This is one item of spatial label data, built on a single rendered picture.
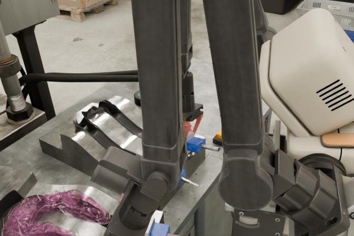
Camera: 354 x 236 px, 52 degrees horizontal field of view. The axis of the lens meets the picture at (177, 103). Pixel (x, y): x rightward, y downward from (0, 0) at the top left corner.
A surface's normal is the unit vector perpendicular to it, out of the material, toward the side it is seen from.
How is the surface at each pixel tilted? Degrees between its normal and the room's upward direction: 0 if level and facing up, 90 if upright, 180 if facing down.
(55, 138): 0
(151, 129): 82
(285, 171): 37
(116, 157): 22
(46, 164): 0
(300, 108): 90
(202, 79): 0
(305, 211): 85
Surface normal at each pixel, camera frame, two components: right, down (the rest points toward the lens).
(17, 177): -0.03, -0.84
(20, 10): 0.84, 0.28
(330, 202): 0.33, -0.20
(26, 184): 0.94, -0.05
